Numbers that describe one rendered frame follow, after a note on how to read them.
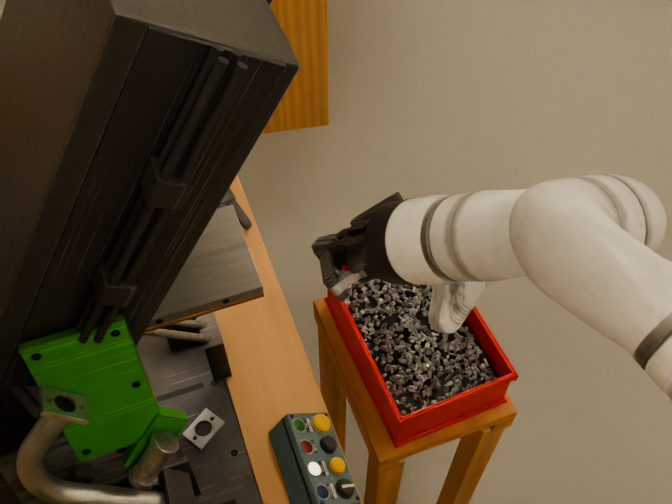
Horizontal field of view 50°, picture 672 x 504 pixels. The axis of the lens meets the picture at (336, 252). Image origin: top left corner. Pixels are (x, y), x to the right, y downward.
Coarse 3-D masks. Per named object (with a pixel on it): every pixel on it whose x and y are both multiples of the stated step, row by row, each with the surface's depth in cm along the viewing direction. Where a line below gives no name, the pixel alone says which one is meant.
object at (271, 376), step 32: (256, 256) 131; (224, 320) 123; (256, 320) 123; (288, 320) 123; (256, 352) 119; (288, 352) 119; (256, 384) 116; (288, 384) 116; (256, 416) 112; (256, 448) 109; (256, 480) 107
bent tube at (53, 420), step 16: (48, 400) 81; (64, 400) 83; (80, 400) 83; (48, 416) 79; (64, 416) 80; (80, 416) 81; (32, 432) 82; (48, 432) 81; (32, 448) 82; (48, 448) 83; (16, 464) 84; (32, 464) 83; (32, 480) 85; (48, 480) 87; (64, 480) 90; (48, 496) 87; (64, 496) 88; (80, 496) 90; (96, 496) 91; (112, 496) 92; (128, 496) 93; (144, 496) 95; (160, 496) 96
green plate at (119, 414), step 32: (32, 352) 78; (64, 352) 80; (96, 352) 81; (128, 352) 83; (64, 384) 82; (96, 384) 84; (128, 384) 86; (96, 416) 87; (128, 416) 89; (96, 448) 90
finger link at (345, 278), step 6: (336, 270) 65; (342, 270) 66; (342, 276) 65; (348, 276) 64; (354, 276) 64; (360, 276) 64; (342, 282) 64; (348, 282) 64; (354, 282) 64; (336, 288) 64; (342, 288) 65; (336, 294) 65
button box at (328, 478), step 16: (288, 416) 106; (304, 416) 108; (272, 432) 109; (288, 432) 106; (304, 432) 106; (320, 432) 107; (288, 448) 105; (320, 448) 106; (336, 448) 107; (288, 464) 105; (304, 464) 102; (320, 464) 104; (288, 480) 104; (304, 480) 102; (320, 480) 102; (336, 480) 103; (352, 480) 105; (304, 496) 101; (336, 496) 101; (352, 496) 103
